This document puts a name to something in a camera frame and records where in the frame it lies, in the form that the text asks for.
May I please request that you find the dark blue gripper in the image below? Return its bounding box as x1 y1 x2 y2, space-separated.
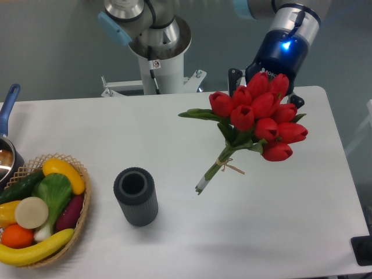
228 30 309 109

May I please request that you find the red tulip bouquet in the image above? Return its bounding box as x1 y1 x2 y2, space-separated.
179 72 308 194

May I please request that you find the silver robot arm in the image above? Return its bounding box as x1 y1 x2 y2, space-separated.
98 1 331 108

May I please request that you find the dark grey ribbed vase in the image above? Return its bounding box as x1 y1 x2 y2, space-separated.
113 167 159 227

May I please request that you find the black device at table edge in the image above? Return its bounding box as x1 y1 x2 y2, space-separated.
350 235 372 266

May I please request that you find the green bok choy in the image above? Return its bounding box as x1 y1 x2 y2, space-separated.
31 173 72 242

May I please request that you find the purple sweet potato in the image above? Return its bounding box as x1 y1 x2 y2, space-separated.
55 195 84 232

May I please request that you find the woven wicker basket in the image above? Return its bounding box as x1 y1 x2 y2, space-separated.
1 153 91 267

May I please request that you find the green cucumber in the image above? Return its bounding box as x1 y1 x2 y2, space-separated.
1 170 45 204

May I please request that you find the beige round slice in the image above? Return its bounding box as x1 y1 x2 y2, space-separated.
15 196 49 229

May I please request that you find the yellow bell pepper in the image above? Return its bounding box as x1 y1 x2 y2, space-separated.
0 201 20 228

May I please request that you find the orange fruit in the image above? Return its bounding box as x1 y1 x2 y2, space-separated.
1 224 34 249

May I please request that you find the yellow banana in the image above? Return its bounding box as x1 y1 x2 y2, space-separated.
1 228 74 267

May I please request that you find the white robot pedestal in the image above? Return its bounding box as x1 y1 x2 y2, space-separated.
101 54 207 97

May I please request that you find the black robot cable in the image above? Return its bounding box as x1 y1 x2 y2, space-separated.
146 46 161 95

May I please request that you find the blue handled saucepan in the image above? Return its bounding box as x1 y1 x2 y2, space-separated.
1 84 24 192

